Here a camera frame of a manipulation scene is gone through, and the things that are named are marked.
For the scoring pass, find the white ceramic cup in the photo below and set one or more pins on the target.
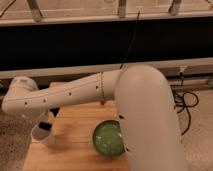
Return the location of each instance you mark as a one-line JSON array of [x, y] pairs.
[[43, 136]]

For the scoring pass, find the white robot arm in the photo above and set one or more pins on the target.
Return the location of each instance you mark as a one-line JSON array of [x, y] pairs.
[[144, 102]]

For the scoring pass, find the wooden cutting board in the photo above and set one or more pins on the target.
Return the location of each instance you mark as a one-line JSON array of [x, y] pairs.
[[73, 148]]

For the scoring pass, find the black eraser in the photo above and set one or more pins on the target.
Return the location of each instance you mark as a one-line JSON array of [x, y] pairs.
[[45, 126]]

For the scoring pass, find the green bowl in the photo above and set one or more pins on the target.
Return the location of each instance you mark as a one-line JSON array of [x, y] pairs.
[[107, 139]]

